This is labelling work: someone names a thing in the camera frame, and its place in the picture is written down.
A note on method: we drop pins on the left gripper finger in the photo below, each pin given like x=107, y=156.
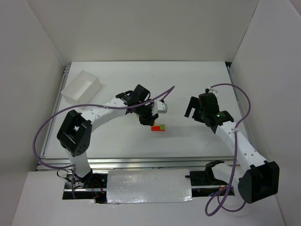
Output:
x=151, y=120
x=143, y=120

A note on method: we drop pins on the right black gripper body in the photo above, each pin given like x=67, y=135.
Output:
x=194, y=106

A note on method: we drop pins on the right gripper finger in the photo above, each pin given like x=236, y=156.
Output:
x=193, y=104
x=193, y=112

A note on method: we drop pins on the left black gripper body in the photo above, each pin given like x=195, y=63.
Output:
x=147, y=118

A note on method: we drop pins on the red rectangular wood block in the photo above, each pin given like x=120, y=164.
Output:
x=155, y=128

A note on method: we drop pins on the white plastic bin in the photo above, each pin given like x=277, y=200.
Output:
x=81, y=89

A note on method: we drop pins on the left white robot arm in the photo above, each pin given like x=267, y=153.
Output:
x=75, y=132

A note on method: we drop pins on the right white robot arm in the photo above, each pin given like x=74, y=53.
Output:
x=258, y=178

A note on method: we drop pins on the shiny white tape sheet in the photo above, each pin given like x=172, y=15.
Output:
x=148, y=186

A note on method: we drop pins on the aluminium rail frame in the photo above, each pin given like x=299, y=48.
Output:
x=125, y=143

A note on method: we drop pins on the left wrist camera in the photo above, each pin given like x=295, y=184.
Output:
x=161, y=107

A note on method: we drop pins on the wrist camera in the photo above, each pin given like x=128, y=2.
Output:
x=211, y=90
x=161, y=107

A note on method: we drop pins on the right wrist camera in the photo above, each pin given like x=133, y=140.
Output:
x=211, y=90

